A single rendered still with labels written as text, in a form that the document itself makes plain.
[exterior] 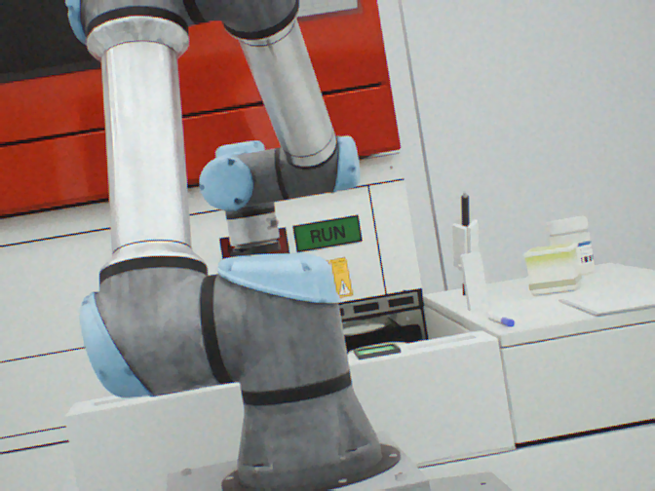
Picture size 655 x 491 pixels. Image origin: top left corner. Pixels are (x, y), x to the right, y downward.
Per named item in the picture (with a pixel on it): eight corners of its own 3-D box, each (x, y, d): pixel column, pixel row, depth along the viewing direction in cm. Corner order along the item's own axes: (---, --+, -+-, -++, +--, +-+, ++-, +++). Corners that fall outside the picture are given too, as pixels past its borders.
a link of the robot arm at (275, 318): (344, 381, 122) (321, 245, 121) (213, 400, 124) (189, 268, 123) (358, 359, 134) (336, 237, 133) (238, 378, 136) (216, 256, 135)
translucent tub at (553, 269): (536, 289, 197) (529, 247, 197) (584, 283, 195) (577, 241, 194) (528, 296, 190) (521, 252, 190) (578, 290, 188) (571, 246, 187)
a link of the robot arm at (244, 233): (240, 217, 191) (288, 209, 187) (246, 246, 191) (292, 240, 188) (217, 222, 184) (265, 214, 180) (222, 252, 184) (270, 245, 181)
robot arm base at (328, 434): (383, 476, 122) (366, 378, 121) (233, 502, 122) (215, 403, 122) (381, 442, 137) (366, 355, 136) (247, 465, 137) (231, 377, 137)
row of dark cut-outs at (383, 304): (173, 348, 216) (171, 334, 216) (418, 305, 219) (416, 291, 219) (173, 349, 215) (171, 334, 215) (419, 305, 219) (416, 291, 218)
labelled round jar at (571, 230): (549, 277, 214) (540, 222, 213) (588, 270, 214) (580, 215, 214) (559, 279, 207) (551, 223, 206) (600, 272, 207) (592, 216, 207)
